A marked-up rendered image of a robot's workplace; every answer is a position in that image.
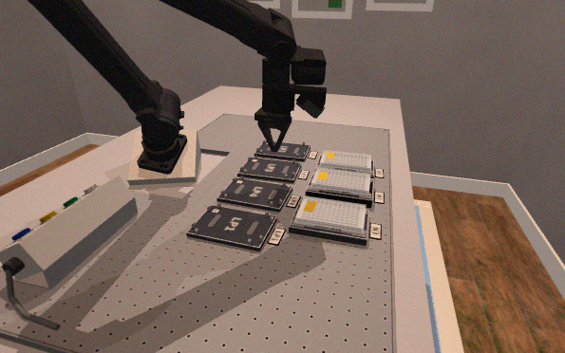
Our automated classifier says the grey operator panel with coloured keys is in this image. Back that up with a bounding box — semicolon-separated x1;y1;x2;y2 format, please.
0;176;138;330

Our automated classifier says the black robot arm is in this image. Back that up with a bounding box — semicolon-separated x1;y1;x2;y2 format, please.
28;0;327;175

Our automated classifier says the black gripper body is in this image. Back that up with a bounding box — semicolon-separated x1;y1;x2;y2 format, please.
254;84;292;128

